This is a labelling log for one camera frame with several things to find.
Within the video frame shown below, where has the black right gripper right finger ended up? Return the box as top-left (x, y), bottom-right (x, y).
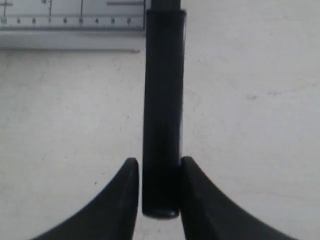
top-left (180, 156), bottom-right (292, 240)

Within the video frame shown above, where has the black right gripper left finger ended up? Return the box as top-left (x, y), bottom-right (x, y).
top-left (36, 158), bottom-right (139, 240)

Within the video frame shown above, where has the black cutter blade arm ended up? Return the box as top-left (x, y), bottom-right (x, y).
top-left (142, 0), bottom-right (187, 220)

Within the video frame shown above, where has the grey paper cutter base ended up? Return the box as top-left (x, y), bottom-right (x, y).
top-left (0, 0), bottom-right (152, 51)

